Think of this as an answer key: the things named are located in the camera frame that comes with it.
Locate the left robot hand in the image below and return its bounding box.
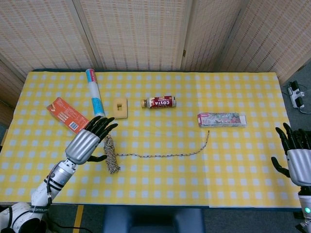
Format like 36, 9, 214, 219
65, 116, 119, 166

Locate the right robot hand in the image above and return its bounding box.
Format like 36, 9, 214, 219
271, 122, 311, 187

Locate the speckled rope bundle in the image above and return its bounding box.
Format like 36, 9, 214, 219
104, 130, 210, 175

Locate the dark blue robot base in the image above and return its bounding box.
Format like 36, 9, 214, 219
103, 208, 205, 233

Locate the yellow white checkered tablecloth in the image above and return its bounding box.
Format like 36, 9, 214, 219
0, 70, 302, 208

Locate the orange cardboard box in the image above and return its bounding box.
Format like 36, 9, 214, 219
46, 97, 90, 134

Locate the blue and white roll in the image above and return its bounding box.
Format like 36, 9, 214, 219
85, 68, 105, 117

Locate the yellow sponge block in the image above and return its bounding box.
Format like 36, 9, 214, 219
113, 97, 128, 120

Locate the white power strip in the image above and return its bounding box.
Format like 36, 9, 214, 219
288, 81, 306, 109

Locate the yellow floor tape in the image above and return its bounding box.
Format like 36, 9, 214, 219
72, 205, 85, 233

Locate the red Costa coffee bottle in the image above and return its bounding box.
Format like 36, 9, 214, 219
141, 95, 177, 109

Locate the long pink white box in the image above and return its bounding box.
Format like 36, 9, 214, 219
197, 112, 247, 128

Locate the woven folding screen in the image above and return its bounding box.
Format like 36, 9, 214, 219
0, 0, 311, 84

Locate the white power cable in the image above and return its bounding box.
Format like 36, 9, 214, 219
297, 83, 311, 115

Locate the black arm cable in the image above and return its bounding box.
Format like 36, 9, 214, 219
45, 169, 53, 207

